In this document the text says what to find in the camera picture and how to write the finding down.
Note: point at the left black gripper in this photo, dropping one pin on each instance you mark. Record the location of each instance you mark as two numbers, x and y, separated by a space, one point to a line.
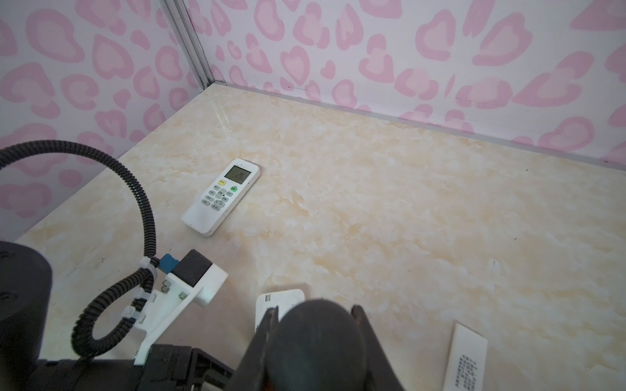
173 367

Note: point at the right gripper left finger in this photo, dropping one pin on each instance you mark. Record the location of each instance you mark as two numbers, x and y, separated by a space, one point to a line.
251 374

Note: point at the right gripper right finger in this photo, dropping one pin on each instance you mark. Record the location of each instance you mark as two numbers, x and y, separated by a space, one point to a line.
380 375

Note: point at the orange handled screwdriver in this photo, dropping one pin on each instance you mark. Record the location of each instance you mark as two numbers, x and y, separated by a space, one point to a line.
316 346

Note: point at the small white battery cover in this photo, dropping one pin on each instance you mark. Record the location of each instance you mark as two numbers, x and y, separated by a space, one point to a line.
283 300

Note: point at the white air conditioner remote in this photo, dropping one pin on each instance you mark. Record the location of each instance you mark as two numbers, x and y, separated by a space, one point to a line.
220 198

